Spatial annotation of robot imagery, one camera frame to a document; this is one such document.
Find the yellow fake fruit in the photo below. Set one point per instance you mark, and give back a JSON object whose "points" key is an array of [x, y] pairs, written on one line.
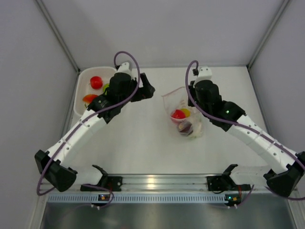
{"points": [[186, 112]]}

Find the slotted white cable duct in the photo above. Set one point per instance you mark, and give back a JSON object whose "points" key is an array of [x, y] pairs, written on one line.
{"points": [[96, 198]]}

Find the white perforated plastic basket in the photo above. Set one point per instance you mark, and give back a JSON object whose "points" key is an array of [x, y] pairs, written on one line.
{"points": [[84, 88]]}

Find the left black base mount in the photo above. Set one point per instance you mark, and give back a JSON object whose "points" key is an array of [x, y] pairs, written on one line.
{"points": [[112, 183]]}

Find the aluminium mounting rail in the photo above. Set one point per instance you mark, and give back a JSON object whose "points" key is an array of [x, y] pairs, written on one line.
{"points": [[136, 182]]}

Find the green fake apple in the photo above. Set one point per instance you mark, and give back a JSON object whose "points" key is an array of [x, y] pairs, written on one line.
{"points": [[105, 87]]}

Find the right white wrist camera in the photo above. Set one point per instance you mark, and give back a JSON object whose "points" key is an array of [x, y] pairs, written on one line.
{"points": [[202, 73]]}

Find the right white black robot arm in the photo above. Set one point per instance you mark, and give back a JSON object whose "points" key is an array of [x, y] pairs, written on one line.
{"points": [[284, 168]]}

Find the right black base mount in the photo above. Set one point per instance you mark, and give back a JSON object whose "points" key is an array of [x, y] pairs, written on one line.
{"points": [[216, 183]]}

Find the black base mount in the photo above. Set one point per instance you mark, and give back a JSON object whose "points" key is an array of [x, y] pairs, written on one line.
{"points": [[112, 183], [216, 183]]}

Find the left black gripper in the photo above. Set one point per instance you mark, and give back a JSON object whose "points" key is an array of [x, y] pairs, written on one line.
{"points": [[145, 92]]}

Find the red orange fake fruit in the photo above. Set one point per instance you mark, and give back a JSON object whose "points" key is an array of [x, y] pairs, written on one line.
{"points": [[89, 98]]}

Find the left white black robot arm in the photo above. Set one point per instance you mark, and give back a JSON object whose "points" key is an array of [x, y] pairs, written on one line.
{"points": [[53, 164]]}

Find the purple fake eggplant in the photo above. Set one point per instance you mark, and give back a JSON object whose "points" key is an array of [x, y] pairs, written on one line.
{"points": [[185, 128]]}

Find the red fake tomato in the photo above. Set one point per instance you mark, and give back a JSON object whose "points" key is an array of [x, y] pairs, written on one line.
{"points": [[96, 82], [177, 114]]}

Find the clear zip top bag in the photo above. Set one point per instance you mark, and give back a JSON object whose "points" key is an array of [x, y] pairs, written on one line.
{"points": [[183, 120]]}

